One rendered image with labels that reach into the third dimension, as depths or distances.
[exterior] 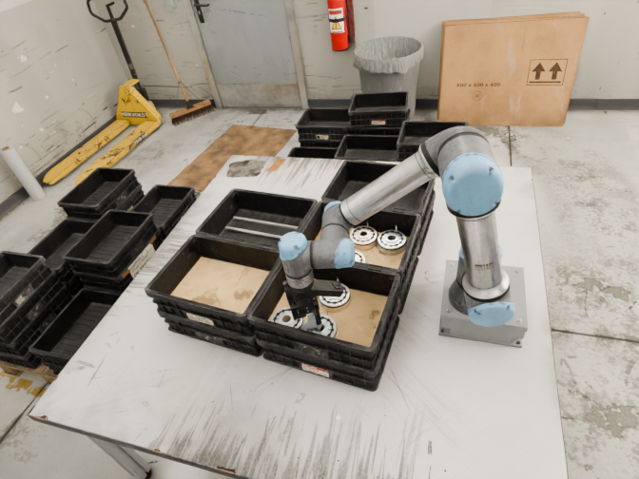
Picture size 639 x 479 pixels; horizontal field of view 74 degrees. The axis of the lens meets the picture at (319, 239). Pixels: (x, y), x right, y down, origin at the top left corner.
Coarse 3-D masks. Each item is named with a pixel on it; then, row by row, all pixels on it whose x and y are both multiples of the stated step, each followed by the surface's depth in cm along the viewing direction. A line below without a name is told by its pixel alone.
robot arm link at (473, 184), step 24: (456, 144) 90; (480, 144) 89; (456, 168) 85; (480, 168) 83; (456, 192) 86; (480, 192) 86; (456, 216) 93; (480, 216) 91; (480, 240) 97; (480, 264) 103; (480, 288) 109; (504, 288) 108; (480, 312) 110; (504, 312) 110
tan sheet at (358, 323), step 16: (288, 304) 142; (352, 304) 139; (368, 304) 138; (384, 304) 137; (304, 320) 137; (336, 320) 135; (352, 320) 134; (368, 320) 133; (352, 336) 130; (368, 336) 129
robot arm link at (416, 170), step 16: (448, 128) 98; (464, 128) 93; (432, 144) 99; (416, 160) 102; (432, 160) 99; (384, 176) 108; (400, 176) 105; (416, 176) 103; (432, 176) 103; (368, 192) 110; (384, 192) 108; (400, 192) 107; (336, 208) 117; (352, 208) 113; (368, 208) 111; (336, 224) 114; (352, 224) 116
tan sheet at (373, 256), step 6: (354, 228) 167; (318, 234) 167; (378, 234) 163; (360, 252) 157; (366, 252) 156; (372, 252) 156; (378, 252) 155; (402, 252) 154; (366, 258) 154; (372, 258) 154; (378, 258) 153; (384, 258) 153; (390, 258) 152; (396, 258) 152; (378, 264) 151; (384, 264) 150; (390, 264) 150; (396, 264) 150
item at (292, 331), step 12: (276, 276) 139; (396, 276) 132; (264, 288) 136; (396, 288) 129; (252, 312) 129; (384, 312) 123; (252, 324) 128; (264, 324) 125; (276, 324) 125; (384, 324) 121; (300, 336) 122; (312, 336) 120; (324, 336) 119; (348, 348) 116; (360, 348) 115; (372, 348) 114
